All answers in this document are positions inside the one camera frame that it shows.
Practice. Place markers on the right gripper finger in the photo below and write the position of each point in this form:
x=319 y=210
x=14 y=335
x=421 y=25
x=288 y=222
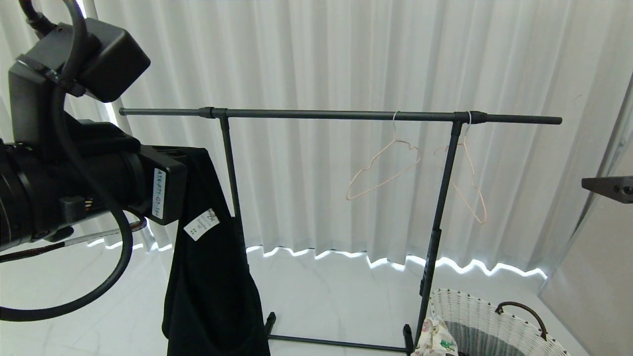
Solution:
x=613 y=190

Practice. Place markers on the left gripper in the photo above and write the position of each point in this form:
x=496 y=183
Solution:
x=99 y=178

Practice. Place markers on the black short-sleeved shirt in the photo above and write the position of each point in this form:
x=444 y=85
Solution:
x=212 y=296

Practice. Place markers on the cream printed garment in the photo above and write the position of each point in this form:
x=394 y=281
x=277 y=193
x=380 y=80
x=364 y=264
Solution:
x=435 y=341

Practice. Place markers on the white laundry basket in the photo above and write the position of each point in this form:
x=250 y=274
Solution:
x=474 y=311

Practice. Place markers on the black clothes rack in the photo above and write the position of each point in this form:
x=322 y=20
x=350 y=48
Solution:
x=346 y=114

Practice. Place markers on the white curtain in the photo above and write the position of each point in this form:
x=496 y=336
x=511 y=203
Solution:
x=321 y=59

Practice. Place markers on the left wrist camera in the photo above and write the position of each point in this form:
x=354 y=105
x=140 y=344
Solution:
x=109 y=59

